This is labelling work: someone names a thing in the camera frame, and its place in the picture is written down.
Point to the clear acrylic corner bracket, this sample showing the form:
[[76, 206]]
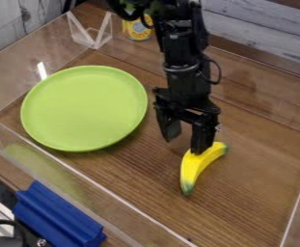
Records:
[[92, 38]]

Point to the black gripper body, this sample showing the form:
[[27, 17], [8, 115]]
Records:
[[186, 95]]

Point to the yellow labelled tin can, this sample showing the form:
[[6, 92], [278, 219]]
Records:
[[136, 31]]

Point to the yellow toy banana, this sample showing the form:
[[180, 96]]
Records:
[[194, 164]]

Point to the blue plastic clamp block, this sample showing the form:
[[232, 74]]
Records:
[[54, 218]]

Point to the green plastic plate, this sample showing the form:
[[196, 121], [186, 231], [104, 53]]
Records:
[[84, 108]]

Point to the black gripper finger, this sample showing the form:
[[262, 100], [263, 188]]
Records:
[[168, 123], [203, 135]]

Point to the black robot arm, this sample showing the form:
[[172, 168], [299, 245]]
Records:
[[176, 20]]

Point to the clear acrylic enclosure wall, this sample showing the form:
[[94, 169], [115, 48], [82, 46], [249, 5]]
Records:
[[127, 225]]

